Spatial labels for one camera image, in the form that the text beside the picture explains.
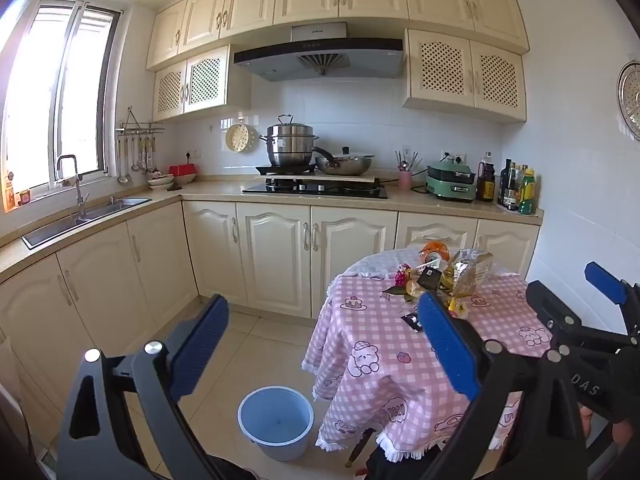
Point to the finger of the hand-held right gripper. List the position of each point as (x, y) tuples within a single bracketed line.
[(550, 305), (605, 280)]

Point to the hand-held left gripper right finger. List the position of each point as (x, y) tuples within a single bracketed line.
[(447, 345)]

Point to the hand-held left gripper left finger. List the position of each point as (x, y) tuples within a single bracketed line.
[(200, 345)]

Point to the magenta candy wrapper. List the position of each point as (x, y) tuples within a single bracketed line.
[(402, 276)]

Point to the blue plastic bucket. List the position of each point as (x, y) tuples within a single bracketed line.
[(275, 422)]

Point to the person's right hand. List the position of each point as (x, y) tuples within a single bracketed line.
[(627, 430)]

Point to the yellow wrapper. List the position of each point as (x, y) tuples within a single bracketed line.
[(457, 307)]

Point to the small black packet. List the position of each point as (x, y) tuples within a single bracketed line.
[(413, 322)]

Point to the black snack packet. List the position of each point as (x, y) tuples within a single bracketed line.
[(430, 279)]

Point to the pink checked tablecloth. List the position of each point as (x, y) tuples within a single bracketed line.
[(380, 325)]

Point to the orange crinkled wrapper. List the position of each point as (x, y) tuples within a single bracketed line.
[(432, 252)]

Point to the green bottle yellow cap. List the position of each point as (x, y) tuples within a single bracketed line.
[(528, 195)]

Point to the dark sauce bottle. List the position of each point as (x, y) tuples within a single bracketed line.
[(513, 190), (505, 185)]

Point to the wooden chair leg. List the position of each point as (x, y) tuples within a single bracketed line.
[(360, 442)]

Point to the large soy sauce bottle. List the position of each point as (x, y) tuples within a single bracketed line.
[(485, 180)]

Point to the green electric grill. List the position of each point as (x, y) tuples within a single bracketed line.
[(450, 180)]

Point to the pink utensil holder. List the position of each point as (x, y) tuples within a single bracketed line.
[(405, 180)]

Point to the red dish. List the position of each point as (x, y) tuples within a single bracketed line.
[(182, 170)]

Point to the metal steamer lid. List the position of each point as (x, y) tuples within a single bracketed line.
[(631, 100)]

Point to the hanging metal ladle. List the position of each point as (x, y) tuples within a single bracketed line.
[(135, 165), (123, 177)]

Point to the stainless steel sink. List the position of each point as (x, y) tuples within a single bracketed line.
[(55, 230)]

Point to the black gas stove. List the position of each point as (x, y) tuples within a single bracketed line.
[(315, 191)]

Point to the metal faucet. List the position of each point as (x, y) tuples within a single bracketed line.
[(78, 195)]

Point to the metal wok with lid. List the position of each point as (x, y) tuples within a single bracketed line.
[(350, 164)]

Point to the wooden board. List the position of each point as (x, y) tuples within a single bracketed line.
[(320, 177)]

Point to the cream perforated steamer plate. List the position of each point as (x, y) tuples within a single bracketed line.
[(240, 137)]

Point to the stainless steel steamer pot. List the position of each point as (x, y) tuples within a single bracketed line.
[(290, 147)]

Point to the orange packet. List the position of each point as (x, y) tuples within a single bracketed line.
[(9, 192)]

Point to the cream lattice door cabinet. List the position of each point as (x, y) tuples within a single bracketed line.
[(465, 75), (192, 82)]

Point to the kitchen window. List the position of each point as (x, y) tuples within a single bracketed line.
[(45, 85)]

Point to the grey range hood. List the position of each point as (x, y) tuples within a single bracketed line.
[(320, 57)]

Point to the white wall outlet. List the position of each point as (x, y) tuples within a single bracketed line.
[(455, 155), (193, 154)]

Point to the wall utensil rack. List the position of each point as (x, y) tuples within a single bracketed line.
[(140, 127)]

